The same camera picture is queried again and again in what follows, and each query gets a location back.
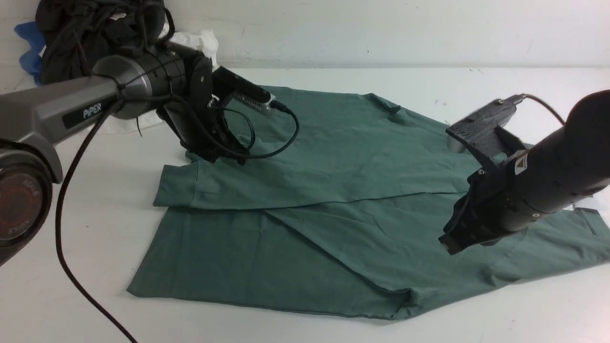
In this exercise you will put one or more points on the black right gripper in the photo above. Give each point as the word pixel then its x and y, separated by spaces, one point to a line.
pixel 492 209

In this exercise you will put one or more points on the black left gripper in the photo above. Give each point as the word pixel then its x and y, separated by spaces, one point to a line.
pixel 195 117

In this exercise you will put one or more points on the green long-sleeve top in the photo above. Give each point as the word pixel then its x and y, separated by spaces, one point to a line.
pixel 344 222

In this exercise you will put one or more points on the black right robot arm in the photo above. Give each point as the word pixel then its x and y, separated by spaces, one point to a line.
pixel 570 164

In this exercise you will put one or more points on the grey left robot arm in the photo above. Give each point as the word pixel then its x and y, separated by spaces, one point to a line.
pixel 124 85

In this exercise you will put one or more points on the black crumpled garment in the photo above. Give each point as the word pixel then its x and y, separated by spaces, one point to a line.
pixel 79 33

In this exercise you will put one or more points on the blue crumpled garment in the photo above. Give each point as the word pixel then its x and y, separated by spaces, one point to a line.
pixel 31 60

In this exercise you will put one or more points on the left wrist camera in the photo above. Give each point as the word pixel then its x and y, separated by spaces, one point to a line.
pixel 226 86

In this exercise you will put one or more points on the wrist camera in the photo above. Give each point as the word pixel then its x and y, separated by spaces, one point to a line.
pixel 483 134
pixel 226 86

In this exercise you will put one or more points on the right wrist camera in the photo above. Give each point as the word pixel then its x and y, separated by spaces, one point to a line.
pixel 483 134

